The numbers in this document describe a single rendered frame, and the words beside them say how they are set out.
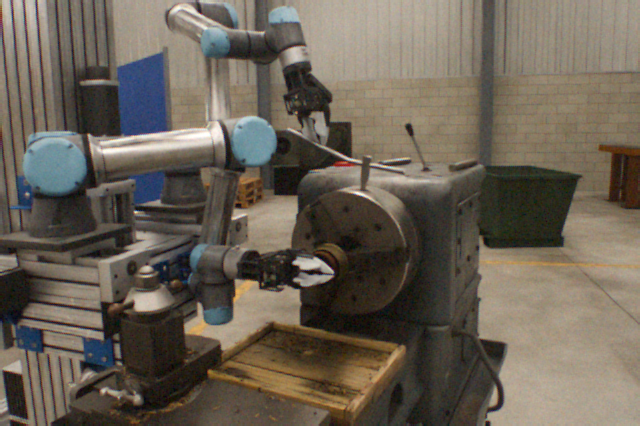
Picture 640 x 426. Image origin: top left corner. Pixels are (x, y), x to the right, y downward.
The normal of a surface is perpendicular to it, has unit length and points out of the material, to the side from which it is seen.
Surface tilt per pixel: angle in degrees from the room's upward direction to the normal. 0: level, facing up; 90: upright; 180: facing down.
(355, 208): 90
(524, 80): 90
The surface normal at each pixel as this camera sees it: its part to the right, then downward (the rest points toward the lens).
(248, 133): 0.55, 0.11
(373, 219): -0.47, 0.14
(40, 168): 0.33, 0.15
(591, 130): -0.22, 0.16
